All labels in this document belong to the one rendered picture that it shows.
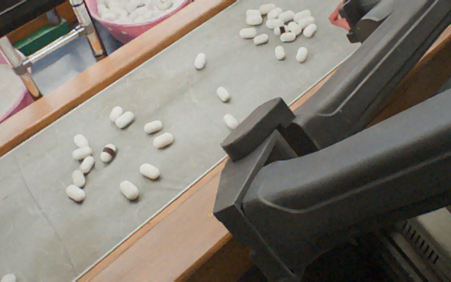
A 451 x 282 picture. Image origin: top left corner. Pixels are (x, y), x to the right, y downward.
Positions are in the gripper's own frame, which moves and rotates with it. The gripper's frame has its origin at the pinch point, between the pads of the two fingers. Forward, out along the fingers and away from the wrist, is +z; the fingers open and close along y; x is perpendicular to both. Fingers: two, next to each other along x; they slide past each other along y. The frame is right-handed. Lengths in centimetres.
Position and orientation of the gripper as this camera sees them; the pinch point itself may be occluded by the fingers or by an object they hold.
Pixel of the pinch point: (334, 19)
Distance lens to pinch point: 84.6
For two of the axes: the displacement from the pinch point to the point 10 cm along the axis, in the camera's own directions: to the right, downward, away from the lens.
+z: -4.2, 0.1, 9.1
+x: 5.2, 8.2, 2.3
